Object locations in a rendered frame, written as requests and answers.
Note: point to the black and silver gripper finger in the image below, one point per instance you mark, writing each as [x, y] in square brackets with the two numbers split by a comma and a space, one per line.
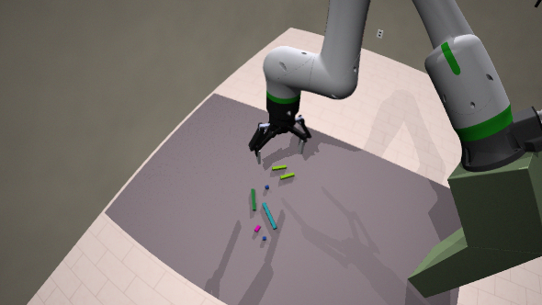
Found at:
[302, 136]
[260, 139]

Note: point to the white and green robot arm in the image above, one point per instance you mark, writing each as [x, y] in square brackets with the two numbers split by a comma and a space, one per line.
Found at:
[460, 69]

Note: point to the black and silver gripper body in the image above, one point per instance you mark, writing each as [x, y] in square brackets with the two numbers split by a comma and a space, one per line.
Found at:
[277, 122]

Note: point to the turquoise rod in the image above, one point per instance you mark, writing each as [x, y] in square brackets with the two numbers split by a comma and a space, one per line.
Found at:
[269, 216]

